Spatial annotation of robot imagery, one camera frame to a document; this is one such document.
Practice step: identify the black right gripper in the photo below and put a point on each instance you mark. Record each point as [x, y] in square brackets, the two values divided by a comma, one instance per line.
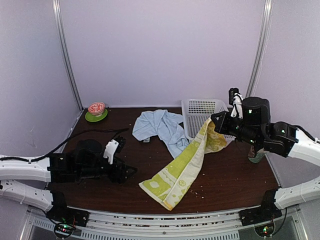
[221, 127]

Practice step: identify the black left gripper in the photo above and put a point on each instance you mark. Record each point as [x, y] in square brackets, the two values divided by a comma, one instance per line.
[121, 178]

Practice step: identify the green patterned towel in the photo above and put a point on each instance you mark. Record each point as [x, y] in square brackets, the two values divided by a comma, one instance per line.
[170, 184]

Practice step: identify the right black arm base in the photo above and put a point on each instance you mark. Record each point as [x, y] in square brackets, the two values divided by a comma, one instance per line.
[267, 210]

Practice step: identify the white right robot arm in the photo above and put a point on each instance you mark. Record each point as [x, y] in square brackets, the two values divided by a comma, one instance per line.
[293, 141]

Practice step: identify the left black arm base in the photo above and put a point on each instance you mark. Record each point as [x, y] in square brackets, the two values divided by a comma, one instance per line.
[60, 212]

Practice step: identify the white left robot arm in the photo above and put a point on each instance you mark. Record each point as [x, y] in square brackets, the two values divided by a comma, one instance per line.
[15, 169]

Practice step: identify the beige patterned mug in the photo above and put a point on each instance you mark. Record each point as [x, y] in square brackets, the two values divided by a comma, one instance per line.
[255, 156]

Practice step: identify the white plastic basket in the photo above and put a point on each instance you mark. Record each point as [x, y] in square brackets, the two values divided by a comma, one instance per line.
[195, 112]

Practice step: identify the light blue towel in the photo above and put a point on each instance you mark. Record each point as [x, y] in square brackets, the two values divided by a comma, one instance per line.
[166, 126]

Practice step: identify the green plate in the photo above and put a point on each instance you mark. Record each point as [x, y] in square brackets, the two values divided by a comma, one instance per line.
[93, 118]

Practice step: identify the red patterned bowl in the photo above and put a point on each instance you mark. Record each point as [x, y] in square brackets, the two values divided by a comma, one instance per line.
[97, 108]

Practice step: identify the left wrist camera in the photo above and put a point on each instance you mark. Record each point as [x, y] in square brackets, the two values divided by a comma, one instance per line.
[114, 146]

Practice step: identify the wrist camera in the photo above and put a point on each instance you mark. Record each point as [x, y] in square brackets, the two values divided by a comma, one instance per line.
[235, 99]
[114, 146]

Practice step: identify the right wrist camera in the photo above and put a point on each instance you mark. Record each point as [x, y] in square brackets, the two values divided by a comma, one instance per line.
[235, 99]

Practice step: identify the aluminium front rail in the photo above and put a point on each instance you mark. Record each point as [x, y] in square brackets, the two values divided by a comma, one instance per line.
[219, 225]

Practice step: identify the right aluminium frame post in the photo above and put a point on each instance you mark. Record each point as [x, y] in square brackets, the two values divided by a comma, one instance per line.
[261, 47]

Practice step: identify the aluminium frame post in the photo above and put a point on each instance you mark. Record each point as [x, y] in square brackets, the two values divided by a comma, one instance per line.
[261, 47]
[65, 53]

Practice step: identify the left aluminium frame post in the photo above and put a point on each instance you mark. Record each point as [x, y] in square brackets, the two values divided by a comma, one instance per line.
[65, 53]

